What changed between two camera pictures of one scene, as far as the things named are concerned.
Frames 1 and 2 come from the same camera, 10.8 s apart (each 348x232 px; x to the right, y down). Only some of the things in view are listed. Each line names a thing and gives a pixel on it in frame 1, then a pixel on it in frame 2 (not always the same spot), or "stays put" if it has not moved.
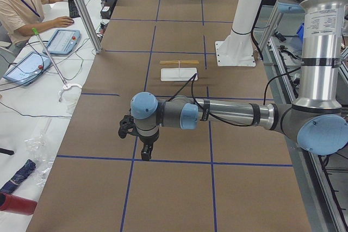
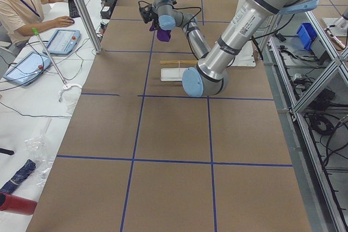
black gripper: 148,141 to 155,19
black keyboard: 73,10 stays put
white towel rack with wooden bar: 180,74 stays put
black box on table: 107,8 stays put
